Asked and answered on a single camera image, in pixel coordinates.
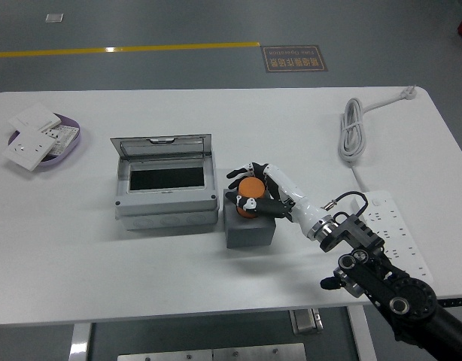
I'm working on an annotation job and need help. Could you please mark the white socket plate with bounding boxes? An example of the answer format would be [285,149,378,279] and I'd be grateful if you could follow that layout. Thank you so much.
[1,126,56,172]

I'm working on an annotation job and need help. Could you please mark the white perforated socket panel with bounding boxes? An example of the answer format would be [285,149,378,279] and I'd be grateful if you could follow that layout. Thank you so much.
[41,126,81,157]

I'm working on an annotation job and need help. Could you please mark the grey box with clear lid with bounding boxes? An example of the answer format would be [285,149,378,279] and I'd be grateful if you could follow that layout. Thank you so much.
[109,133,220,232]

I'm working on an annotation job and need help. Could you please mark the white power cord with plug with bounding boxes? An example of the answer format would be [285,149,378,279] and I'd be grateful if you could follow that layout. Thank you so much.
[339,85,418,193]

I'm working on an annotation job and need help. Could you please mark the grey cube with round hole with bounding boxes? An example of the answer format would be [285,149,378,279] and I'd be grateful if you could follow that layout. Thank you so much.
[223,187,275,249]

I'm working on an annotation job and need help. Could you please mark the white table leg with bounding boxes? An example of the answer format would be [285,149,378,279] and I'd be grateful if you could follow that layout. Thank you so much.
[346,305,378,361]
[68,322,93,361]

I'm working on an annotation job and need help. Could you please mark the white switch plate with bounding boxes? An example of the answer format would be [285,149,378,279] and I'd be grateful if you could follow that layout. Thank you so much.
[7,103,62,132]

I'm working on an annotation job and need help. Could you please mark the grey under-table control box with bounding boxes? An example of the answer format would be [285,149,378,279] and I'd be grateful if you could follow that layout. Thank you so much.
[289,308,324,335]

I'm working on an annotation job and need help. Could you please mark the brown floor sign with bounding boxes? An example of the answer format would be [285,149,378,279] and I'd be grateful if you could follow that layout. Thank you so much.
[260,44,329,74]

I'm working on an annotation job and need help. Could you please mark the purple tray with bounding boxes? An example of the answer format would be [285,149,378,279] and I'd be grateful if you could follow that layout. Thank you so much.
[8,112,84,172]

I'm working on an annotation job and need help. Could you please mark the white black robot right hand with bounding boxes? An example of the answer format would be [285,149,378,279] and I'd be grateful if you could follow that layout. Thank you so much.
[226,161,325,240]

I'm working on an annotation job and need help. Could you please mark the yellow floor tape line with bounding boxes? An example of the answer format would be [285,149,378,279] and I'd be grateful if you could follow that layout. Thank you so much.
[0,41,261,59]

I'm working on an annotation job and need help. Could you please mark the metal base plate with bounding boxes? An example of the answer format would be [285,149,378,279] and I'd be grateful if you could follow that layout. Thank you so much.
[117,342,307,361]

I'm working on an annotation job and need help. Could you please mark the orange cylinder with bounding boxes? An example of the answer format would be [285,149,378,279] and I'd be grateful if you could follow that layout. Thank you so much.
[234,177,268,220]

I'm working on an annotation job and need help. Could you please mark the white power strip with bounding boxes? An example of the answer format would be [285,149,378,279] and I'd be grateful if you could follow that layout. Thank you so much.
[349,190,437,282]

